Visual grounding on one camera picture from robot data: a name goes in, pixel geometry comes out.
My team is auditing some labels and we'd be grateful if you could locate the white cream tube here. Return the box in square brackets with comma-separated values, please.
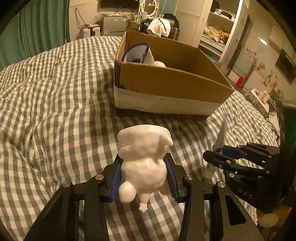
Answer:
[201, 117, 228, 183]

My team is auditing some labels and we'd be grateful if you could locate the white glossy figurine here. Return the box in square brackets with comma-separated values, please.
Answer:
[117, 125, 174, 213]

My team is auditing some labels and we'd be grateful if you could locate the white hair dryer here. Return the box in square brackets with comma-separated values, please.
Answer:
[154, 61, 166, 68]

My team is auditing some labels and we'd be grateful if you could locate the red bottle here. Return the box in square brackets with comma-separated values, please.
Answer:
[235, 76, 245, 87]

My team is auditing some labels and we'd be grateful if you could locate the brown cardboard box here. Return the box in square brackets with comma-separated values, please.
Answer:
[114, 31, 234, 116]

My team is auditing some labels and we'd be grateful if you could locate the grey checkered bed cover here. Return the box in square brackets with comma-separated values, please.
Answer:
[1, 37, 277, 240]

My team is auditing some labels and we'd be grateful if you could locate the white open wardrobe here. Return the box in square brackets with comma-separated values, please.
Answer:
[175, 0, 248, 63]

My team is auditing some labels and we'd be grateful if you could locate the white towel on chair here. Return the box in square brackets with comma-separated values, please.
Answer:
[147, 18, 171, 37]

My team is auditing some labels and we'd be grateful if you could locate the teal window curtain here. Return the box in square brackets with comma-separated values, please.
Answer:
[158, 0, 178, 15]

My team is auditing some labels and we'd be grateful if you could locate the white oval vanity mirror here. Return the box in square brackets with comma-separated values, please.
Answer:
[138, 0, 159, 18]

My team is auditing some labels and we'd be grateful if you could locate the grey mini fridge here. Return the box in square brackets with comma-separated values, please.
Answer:
[101, 16, 126, 37]

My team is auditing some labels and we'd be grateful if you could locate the white suitcase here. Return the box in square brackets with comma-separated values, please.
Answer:
[80, 24, 100, 38]

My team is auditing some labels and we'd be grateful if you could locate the green curtain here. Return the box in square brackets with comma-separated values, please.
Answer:
[1, 1, 70, 70]

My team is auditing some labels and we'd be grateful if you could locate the black wall television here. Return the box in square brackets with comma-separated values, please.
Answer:
[100, 0, 139, 9]

